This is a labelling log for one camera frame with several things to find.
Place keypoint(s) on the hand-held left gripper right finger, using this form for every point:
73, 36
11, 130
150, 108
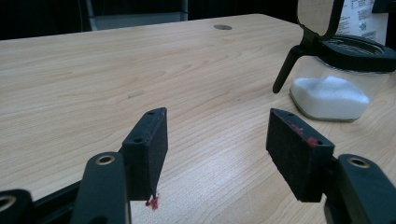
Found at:
295, 158

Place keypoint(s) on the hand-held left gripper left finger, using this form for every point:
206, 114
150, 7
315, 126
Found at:
146, 155

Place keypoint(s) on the glass jar with black lid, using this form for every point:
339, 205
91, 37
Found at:
330, 96

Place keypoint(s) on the white plastic bag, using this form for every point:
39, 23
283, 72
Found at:
358, 18

